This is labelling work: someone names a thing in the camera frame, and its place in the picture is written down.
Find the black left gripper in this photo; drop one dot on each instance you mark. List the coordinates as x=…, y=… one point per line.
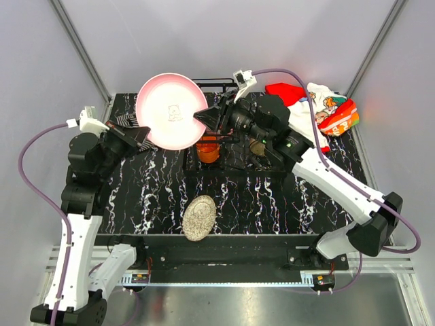
x=131, y=134

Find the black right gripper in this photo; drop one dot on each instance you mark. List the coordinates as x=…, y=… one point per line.
x=209, y=117

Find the orange plastic cup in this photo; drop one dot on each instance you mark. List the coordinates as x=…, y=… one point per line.
x=208, y=149

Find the pink round plate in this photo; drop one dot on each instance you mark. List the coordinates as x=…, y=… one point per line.
x=166, y=104

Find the beige speckled bowl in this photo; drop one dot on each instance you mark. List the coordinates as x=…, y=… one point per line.
x=256, y=147

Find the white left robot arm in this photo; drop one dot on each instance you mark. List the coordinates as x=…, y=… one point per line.
x=78, y=295

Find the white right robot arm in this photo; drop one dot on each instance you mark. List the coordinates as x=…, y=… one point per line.
x=375, y=215

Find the black metal dish rack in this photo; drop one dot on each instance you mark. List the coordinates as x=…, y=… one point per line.
x=236, y=160

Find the black white striped cloth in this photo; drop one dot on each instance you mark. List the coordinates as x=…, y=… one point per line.
x=129, y=120

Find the white red cartoon garment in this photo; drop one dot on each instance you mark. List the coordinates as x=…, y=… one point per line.
x=334, y=113

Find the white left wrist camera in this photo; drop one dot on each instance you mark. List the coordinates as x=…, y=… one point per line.
x=88, y=122

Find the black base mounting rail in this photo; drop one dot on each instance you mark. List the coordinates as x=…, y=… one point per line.
x=230, y=259

